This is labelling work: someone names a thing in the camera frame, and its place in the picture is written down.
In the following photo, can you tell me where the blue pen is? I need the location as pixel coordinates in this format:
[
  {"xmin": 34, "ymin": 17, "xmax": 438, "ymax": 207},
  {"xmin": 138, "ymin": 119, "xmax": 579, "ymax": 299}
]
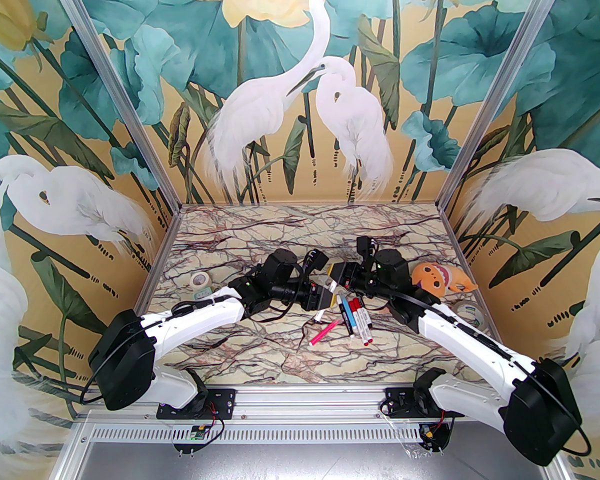
[{"xmin": 337, "ymin": 302, "xmax": 357, "ymax": 338}]

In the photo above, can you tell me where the pink highlighter pen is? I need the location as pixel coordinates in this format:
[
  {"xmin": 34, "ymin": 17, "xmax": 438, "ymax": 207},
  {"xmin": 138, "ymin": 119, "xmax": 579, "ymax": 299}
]
[{"xmin": 308, "ymin": 319, "xmax": 342, "ymax": 346}]

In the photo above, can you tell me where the white marker with red end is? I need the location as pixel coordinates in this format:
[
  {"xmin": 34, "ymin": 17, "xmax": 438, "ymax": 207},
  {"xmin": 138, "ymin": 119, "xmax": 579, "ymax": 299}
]
[
  {"xmin": 348, "ymin": 298, "xmax": 368, "ymax": 345},
  {"xmin": 358, "ymin": 307, "xmax": 375, "ymax": 345}
]

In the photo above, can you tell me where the orange fish plush toy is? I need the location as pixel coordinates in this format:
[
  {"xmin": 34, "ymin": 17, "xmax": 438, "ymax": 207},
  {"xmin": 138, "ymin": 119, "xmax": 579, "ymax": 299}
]
[{"xmin": 411, "ymin": 262, "xmax": 481, "ymax": 299}]

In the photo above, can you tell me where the large white tape roll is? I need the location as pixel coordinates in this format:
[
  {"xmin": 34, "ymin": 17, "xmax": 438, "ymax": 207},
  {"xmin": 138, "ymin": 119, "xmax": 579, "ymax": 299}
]
[{"xmin": 452, "ymin": 302, "xmax": 487, "ymax": 328}]

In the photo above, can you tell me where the perforated metal strip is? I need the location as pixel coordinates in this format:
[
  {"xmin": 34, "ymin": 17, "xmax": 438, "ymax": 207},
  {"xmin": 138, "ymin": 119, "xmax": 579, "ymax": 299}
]
[{"xmin": 80, "ymin": 424, "xmax": 431, "ymax": 444}]

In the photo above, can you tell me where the grey metal panel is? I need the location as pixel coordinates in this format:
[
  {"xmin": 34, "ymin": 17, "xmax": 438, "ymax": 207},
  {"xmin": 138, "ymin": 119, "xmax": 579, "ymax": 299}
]
[{"xmin": 55, "ymin": 440, "xmax": 571, "ymax": 480}]

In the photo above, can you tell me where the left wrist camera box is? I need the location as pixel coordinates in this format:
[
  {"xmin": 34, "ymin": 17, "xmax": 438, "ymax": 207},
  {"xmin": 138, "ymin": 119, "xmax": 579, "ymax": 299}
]
[{"xmin": 302, "ymin": 249, "xmax": 329, "ymax": 272}]

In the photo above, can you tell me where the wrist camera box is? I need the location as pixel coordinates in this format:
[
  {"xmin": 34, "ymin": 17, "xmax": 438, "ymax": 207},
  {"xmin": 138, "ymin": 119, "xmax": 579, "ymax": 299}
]
[
  {"xmin": 356, "ymin": 235, "xmax": 376, "ymax": 264},
  {"xmin": 302, "ymin": 249, "xmax": 329, "ymax": 272}
]

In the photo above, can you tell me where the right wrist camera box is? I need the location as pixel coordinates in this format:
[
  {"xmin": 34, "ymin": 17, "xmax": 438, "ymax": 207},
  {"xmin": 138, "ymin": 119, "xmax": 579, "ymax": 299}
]
[{"xmin": 356, "ymin": 235, "xmax": 376, "ymax": 264}]

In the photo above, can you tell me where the aluminium back rail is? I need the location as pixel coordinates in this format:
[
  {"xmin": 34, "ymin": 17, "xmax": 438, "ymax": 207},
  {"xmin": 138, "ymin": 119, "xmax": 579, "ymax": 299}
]
[{"xmin": 177, "ymin": 201, "xmax": 443, "ymax": 209}]

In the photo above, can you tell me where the aluminium rail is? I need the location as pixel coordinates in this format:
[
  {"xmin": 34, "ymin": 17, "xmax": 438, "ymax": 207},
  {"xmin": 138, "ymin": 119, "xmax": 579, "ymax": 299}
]
[
  {"xmin": 75, "ymin": 387, "xmax": 551, "ymax": 421},
  {"xmin": 177, "ymin": 201, "xmax": 443, "ymax": 209}
]

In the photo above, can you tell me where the aluminium front rail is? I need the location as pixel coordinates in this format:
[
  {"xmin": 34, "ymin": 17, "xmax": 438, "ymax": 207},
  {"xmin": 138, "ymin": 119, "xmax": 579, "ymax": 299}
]
[{"xmin": 75, "ymin": 387, "xmax": 551, "ymax": 421}]

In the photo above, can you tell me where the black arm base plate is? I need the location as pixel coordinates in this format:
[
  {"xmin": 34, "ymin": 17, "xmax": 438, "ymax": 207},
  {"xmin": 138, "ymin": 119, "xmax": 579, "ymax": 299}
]
[
  {"xmin": 157, "ymin": 387, "xmax": 237, "ymax": 419},
  {"xmin": 384, "ymin": 387, "xmax": 467, "ymax": 419}
]

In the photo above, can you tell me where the aluminium frame post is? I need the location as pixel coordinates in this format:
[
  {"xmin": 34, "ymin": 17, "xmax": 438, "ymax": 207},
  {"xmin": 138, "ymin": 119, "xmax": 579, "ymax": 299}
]
[
  {"xmin": 44, "ymin": 0, "xmax": 181, "ymax": 208},
  {"xmin": 437, "ymin": 0, "xmax": 576, "ymax": 209}
]

